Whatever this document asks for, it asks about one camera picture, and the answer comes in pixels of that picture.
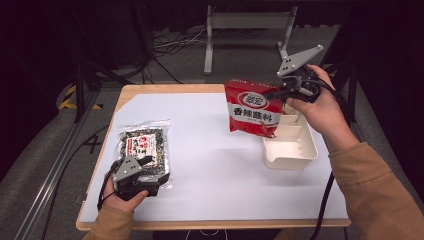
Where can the white table mat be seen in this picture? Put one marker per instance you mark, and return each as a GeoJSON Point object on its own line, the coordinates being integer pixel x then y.
{"type": "Point", "coordinates": [200, 166]}

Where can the red seasoning packet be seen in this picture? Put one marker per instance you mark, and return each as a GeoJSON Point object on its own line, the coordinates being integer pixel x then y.
{"type": "Point", "coordinates": [253, 108]}

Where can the clear packet of seaweed mix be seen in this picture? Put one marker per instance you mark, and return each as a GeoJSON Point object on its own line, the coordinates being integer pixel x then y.
{"type": "Point", "coordinates": [146, 143]}

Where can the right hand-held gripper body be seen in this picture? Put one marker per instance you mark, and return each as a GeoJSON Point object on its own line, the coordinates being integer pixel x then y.
{"type": "Point", "coordinates": [295, 63]}

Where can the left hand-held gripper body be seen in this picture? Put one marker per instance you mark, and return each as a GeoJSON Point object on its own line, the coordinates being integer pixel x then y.
{"type": "Point", "coordinates": [128, 168]}

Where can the person's right hand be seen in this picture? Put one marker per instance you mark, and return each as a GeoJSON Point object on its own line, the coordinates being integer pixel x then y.
{"type": "Point", "coordinates": [325, 110]}

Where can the cream divided plastic container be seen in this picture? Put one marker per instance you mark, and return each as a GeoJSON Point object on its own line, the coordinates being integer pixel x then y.
{"type": "Point", "coordinates": [293, 150]}

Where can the grey metal stand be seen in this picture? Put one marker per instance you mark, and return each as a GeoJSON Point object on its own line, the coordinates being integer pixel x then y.
{"type": "Point", "coordinates": [248, 20]}

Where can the black and yellow hazard tape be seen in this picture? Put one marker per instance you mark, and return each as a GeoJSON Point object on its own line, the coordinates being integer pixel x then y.
{"type": "Point", "coordinates": [68, 100]}

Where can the person's left hand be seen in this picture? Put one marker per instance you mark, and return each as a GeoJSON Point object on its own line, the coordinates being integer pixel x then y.
{"type": "Point", "coordinates": [116, 200]}

